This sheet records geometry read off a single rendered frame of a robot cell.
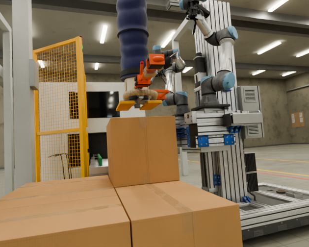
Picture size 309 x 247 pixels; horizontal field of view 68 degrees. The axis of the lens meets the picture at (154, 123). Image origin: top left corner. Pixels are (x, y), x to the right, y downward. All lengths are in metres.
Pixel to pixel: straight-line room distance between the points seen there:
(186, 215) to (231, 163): 1.31
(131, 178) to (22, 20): 2.29
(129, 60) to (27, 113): 1.48
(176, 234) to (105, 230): 0.24
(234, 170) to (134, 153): 1.04
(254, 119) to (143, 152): 0.90
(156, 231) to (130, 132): 0.70
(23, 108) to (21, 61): 0.51
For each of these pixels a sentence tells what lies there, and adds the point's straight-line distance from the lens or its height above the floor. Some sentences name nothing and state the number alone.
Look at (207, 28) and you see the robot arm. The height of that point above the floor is 1.66.
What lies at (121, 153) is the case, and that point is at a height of 0.73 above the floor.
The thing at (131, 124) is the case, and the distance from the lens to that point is 1.38.
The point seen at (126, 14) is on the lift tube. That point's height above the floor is 1.71.
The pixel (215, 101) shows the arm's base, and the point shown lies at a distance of 1.82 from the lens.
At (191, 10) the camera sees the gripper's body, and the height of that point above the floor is 1.64.
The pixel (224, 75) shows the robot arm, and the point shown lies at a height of 1.24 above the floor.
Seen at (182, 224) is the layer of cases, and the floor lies 0.51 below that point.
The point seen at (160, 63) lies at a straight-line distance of 1.13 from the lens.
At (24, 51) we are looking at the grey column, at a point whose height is 1.86.
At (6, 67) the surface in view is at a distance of 5.32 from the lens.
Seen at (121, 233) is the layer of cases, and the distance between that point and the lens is 0.81.
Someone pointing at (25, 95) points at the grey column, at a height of 1.37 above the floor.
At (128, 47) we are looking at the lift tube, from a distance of 1.74.
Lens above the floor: 0.79
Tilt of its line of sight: 5 degrees up
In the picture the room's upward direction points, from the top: 4 degrees counter-clockwise
